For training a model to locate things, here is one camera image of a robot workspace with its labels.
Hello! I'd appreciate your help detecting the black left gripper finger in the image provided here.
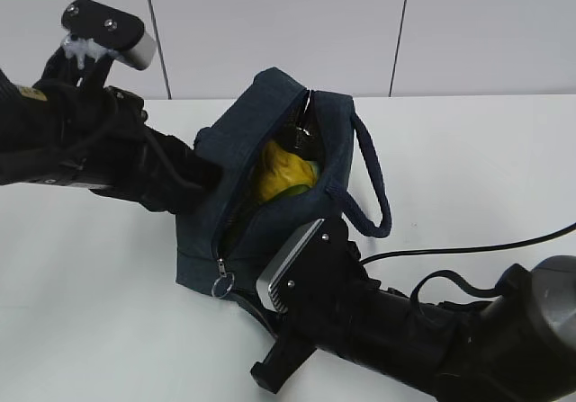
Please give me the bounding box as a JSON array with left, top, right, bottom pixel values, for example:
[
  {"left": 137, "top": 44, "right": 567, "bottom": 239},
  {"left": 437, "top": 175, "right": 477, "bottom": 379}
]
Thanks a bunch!
[
  {"left": 136, "top": 175, "right": 211, "bottom": 214},
  {"left": 148, "top": 128, "right": 222, "bottom": 194}
]

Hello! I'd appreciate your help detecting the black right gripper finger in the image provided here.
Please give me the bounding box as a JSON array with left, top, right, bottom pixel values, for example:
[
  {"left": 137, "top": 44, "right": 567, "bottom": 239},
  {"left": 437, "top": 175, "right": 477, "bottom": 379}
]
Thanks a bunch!
[{"left": 231, "top": 288, "right": 279, "bottom": 335}]

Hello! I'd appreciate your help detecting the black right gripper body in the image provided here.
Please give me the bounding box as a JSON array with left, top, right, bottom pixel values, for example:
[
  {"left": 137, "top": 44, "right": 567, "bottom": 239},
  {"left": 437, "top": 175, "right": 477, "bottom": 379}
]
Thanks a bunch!
[{"left": 250, "top": 239, "right": 386, "bottom": 394}]

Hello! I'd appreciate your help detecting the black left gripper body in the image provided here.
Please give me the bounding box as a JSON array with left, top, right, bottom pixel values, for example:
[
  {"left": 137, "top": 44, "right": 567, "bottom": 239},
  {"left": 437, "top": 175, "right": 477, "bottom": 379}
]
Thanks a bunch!
[{"left": 40, "top": 44, "right": 199, "bottom": 205}]

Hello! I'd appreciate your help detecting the green cucumber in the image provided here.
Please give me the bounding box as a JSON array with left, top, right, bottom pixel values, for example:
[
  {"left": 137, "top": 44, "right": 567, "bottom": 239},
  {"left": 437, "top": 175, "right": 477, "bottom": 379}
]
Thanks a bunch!
[{"left": 276, "top": 160, "right": 320, "bottom": 196}]

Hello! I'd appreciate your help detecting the dark navy lunch bag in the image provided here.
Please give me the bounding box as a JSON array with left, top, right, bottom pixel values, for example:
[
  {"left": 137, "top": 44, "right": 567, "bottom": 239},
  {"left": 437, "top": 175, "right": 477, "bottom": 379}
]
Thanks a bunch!
[{"left": 174, "top": 67, "right": 392, "bottom": 326}]

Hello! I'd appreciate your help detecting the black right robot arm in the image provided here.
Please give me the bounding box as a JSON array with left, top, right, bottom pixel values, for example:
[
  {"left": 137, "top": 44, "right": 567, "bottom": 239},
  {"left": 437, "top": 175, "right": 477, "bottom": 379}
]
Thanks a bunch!
[{"left": 250, "top": 219, "right": 575, "bottom": 401}]

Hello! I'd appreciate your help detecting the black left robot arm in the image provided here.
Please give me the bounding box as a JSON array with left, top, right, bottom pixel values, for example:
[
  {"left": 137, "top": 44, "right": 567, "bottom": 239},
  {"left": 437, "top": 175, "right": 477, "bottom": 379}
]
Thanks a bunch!
[{"left": 1, "top": 49, "right": 222, "bottom": 214}]

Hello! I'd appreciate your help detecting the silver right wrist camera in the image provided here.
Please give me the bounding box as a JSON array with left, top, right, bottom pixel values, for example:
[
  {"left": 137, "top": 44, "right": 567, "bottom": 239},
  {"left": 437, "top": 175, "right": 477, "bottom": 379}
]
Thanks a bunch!
[{"left": 256, "top": 218, "right": 354, "bottom": 314}]

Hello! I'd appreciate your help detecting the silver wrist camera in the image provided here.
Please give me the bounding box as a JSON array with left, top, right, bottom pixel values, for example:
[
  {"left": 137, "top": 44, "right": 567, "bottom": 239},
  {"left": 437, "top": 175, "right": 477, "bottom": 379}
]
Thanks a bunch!
[
  {"left": 61, "top": 0, "right": 157, "bottom": 70},
  {"left": 256, "top": 218, "right": 354, "bottom": 314}
]

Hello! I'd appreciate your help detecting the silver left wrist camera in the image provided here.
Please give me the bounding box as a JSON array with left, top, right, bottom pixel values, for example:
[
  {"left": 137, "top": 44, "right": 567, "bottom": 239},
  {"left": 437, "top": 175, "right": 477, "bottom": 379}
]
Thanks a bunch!
[{"left": 61, "top": 0, "right": 157, "bottom": 70}]

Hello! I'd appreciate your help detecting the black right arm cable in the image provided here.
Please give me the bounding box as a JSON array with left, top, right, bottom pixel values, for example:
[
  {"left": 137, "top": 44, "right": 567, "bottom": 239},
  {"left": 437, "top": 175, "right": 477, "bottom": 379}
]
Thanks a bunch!
[{"left": 359, "top": 221, "right": 576, "bottom": 304}]

